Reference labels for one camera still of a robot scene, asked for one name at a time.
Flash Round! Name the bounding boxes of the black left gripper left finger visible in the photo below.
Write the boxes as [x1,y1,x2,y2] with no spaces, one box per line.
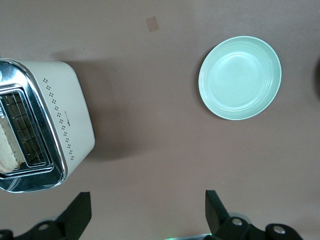
[0,191,92,240]

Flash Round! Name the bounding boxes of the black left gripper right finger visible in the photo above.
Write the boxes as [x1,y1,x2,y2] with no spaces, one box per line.
[203,189,303,240]

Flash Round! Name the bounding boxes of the toasted bread slice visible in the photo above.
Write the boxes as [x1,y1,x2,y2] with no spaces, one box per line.
[0,119,20,175]

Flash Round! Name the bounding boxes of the light green round plate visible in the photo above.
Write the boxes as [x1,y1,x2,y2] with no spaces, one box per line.
[198,36,283,121]

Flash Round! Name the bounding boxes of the cream and chrome toaster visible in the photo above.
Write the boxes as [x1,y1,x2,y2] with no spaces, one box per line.
[0,59,96,194]

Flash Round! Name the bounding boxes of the brown square tape patch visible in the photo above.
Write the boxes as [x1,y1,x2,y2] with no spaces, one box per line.
[145,16,160,33]

